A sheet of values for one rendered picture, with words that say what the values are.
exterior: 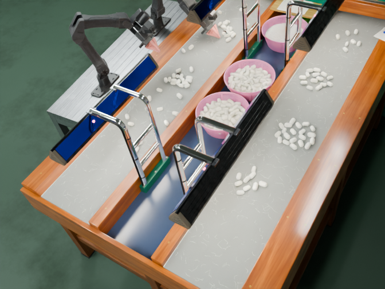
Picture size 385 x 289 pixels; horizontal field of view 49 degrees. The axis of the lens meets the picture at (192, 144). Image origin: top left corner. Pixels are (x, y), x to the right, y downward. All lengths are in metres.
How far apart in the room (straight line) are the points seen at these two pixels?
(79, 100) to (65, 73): 1.42
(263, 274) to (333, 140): 0.69
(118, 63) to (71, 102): 0.39
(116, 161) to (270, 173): 0.71
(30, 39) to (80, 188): 2.73
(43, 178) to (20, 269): 0.89
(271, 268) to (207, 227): 0.30
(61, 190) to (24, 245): 0.93
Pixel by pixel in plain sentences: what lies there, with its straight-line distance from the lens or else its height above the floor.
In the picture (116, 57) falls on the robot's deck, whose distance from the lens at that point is 2.69.
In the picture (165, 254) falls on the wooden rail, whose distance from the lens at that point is 1.65.
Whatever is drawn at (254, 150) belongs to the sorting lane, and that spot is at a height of 0.74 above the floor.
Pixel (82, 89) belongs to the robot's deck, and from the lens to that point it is 2.53.
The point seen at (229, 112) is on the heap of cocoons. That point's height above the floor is 0.72.
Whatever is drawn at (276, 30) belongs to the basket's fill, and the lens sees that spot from 2.59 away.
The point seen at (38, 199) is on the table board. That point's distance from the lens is 2.01.
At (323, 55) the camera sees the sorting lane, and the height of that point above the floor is 0.74.
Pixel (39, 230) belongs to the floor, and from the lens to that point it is 2.86.
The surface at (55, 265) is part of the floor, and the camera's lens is 2.70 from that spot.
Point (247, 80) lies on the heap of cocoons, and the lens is 2.23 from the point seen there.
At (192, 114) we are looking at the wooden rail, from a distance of 2.08.
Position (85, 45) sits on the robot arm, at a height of 0.98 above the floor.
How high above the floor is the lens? 2.22
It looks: 49 degrees down
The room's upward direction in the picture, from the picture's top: 11 degrees counter-clockwise
